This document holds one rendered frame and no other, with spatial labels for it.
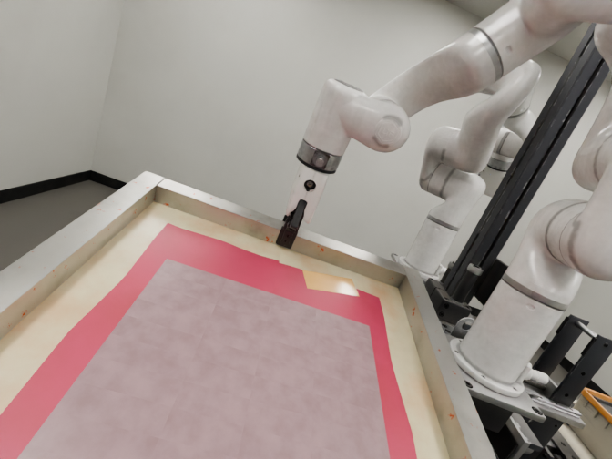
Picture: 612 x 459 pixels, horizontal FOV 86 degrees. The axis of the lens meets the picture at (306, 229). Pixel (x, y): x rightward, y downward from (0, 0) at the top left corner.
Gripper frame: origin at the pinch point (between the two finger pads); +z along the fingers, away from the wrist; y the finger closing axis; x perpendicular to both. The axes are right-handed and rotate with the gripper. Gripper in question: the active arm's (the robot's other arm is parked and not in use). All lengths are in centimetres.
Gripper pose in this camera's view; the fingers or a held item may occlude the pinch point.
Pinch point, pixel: (287, 231)
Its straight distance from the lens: 65.2
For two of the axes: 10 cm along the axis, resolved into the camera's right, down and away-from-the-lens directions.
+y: 0.5, -4.9, 8.7
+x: -9.3, -3.4, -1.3
